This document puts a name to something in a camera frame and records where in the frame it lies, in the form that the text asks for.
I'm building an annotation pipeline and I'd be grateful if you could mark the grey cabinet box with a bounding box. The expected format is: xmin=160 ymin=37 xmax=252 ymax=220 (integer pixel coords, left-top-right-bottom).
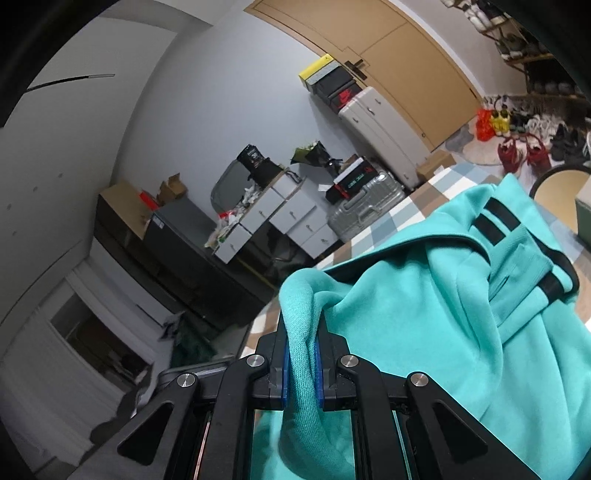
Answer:
xmin=143 ymin=200 xmax=222 ymax=250

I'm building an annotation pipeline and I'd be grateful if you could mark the dark green cloth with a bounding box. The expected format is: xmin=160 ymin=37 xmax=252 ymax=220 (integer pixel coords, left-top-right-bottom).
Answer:
xmin=171 ymin=314 xmax=218 ymax=365

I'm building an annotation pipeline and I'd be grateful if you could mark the black and red shoe box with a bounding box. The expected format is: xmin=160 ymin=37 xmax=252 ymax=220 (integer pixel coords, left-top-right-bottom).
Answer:
xmin=324 ymin=157 xmax=377 ymax=204

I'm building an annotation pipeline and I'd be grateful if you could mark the light wooden cabinet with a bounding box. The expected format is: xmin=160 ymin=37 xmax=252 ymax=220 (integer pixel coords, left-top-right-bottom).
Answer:
xmin=98 ymin=182 xmax=158 ymax=241

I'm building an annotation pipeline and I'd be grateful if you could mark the black shoe box red logo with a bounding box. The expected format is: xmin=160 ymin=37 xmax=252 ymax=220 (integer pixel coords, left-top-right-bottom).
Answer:
xmin=328 ymin=87 xmax=364 ymax=112

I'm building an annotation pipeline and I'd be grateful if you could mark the black low cabinet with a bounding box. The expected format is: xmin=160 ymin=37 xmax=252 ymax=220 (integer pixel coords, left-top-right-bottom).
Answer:
xmin=95 ymin=203 xmax=278 ymax=330

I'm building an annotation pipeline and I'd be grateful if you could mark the yellow shoe box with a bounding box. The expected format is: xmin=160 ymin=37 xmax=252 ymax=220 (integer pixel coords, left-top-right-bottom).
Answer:
xmin=298 ymin=54 xmax=338 ymax=93

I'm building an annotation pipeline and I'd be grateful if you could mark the grey oval mirror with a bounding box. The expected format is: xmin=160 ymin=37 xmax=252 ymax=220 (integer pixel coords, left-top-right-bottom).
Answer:
xmin=211 ymin=162 xmax=250 ymax=217

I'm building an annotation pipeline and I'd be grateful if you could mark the round chair with beige seat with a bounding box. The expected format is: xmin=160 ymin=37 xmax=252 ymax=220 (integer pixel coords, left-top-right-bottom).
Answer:
xmin=529 ymin=166 xmax=591 ymax=232

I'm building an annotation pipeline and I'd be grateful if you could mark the wooden shoe rack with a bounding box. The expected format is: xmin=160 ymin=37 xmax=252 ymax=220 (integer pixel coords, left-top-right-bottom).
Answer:
xmin=438 ymin=0 xmax=583 ymax=97

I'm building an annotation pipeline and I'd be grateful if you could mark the small cardboard box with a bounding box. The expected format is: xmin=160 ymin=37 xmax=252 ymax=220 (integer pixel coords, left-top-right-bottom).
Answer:
xmin=417 ymin=150 xmax=455 ymax=185

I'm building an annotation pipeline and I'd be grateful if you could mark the row of shoes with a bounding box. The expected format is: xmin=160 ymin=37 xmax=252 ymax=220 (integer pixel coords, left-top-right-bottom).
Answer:
xmin=508 ymin=95 xmax=591 ymax=163

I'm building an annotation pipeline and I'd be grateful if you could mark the silver hard-shell suitcase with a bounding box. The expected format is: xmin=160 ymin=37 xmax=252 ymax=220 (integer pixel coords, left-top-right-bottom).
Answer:
xmin=328 ymin=171 xmax=407 ymax=243

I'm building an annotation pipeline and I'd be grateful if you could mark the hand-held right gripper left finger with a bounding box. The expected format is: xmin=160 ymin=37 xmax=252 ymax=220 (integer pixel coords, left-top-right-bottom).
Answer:
xmin=69 ymin=307 xmax=291 ymax=480

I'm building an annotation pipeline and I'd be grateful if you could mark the checked tablecloth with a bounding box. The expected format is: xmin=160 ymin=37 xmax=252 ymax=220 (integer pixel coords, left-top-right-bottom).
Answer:
xmin=238 ymin=161 xmax=591 ymax=365

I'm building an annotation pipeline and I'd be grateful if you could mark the pile of white clutter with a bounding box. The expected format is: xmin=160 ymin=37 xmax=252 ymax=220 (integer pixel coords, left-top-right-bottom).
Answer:
xmin=205 ymin=185 xmax=269 ymax=250

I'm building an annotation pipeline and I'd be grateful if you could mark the white drawer cabinet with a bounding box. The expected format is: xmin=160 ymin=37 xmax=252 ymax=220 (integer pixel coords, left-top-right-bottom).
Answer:
xmin=213 ymin=173 xmax=340 ymax=264

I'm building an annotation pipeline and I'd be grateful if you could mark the wooden door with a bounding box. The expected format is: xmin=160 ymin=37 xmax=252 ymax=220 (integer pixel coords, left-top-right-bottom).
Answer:
xmin=245 ymin=0 xmax=481 ymax=153

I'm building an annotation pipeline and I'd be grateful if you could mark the grey-green box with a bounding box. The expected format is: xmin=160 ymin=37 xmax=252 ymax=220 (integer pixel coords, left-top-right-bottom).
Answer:
xmin=575 ymin=185 xmax=591 ymax=236

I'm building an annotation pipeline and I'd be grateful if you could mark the teal sweatshirt with black stripes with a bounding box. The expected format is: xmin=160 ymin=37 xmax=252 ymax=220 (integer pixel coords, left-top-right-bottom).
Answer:
xmin=252 ymin=173 xmax=591 ymax=480

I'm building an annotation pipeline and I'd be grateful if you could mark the tall white cabinet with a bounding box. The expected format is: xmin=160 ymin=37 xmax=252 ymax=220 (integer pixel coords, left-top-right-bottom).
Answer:
xmin=338 ymin=86 xmax=432 ymax=188

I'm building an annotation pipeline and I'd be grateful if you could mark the open cardboard box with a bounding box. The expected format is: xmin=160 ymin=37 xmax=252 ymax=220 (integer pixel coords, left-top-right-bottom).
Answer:
xmin=159 ymin=174 xmax=188 ymax=204

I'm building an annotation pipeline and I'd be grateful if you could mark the round beige rug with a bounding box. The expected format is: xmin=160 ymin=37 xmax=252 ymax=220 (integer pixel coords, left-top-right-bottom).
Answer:
xmin=462 ymin=134 xmax=522 ymax=167

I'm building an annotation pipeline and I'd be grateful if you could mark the dark flower bouquet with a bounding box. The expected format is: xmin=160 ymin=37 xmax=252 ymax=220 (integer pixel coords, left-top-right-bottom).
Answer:
xmin=290 ymin=142 xmax=342 ymax=178

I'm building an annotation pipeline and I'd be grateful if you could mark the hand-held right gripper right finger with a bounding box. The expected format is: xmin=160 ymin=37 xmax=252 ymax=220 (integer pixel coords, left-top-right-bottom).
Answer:
xmin=314 ymin=314 xmax=541 ymax=480

